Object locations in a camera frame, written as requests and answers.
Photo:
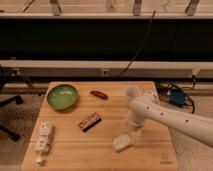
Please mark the red brown sausage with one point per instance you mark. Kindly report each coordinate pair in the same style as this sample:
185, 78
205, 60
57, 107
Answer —
99, 94

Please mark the green bowl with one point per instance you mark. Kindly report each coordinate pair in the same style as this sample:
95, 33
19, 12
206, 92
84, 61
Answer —
62, 96

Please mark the white wall outlet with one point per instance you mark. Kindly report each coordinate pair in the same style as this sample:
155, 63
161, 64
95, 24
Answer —
105, 72

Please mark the white tube bottle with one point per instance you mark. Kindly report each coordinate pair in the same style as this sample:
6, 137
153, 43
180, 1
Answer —
43, 141

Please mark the blue power box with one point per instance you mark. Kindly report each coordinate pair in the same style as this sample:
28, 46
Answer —
177, 98

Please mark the red black small box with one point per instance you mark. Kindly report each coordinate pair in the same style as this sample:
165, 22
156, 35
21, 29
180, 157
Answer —
89, 122

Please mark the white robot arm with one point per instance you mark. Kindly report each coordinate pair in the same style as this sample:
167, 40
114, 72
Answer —
146, 107

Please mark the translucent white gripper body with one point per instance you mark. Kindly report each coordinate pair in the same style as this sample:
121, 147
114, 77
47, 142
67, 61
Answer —
135, 136

